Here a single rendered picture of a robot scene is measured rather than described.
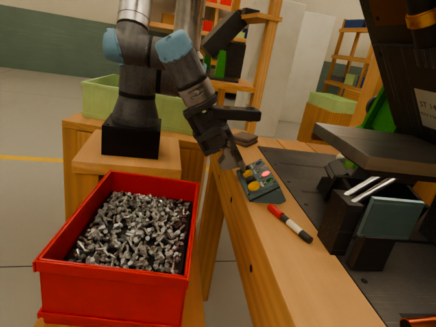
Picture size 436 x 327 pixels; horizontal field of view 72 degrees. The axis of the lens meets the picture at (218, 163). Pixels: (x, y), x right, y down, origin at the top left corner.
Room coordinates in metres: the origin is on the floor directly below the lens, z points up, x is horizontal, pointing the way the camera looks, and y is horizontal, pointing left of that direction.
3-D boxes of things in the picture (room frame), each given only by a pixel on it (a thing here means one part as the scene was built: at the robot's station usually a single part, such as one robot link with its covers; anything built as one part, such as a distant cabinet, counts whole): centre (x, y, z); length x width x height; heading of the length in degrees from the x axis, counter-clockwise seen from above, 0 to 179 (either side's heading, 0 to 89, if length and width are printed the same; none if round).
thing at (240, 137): (1.08, -0.08, 0.91); 0.10 x 0.08 x 0.03; 151
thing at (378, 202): (0.45, -0.30, 0.97); 0.10 x 0.02 x 0.14; 101
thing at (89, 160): (0.96, 0.30, 0.83); 0.32 x 0.32 x 0.04; 13
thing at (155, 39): (0.77, 0.15, 1.18); 0.11 x 0.11 x 0.08; 9
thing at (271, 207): (0.54, -0.17, 0.91); 0.13 x 0.02 x 0.02; 32
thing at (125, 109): (0.97, 0.30, 0.99); 0.15 x 0.15 x 0.10
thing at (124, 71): (0.97, 0.29, 1.11); 0.13 x 0.12 x 0.14; 99
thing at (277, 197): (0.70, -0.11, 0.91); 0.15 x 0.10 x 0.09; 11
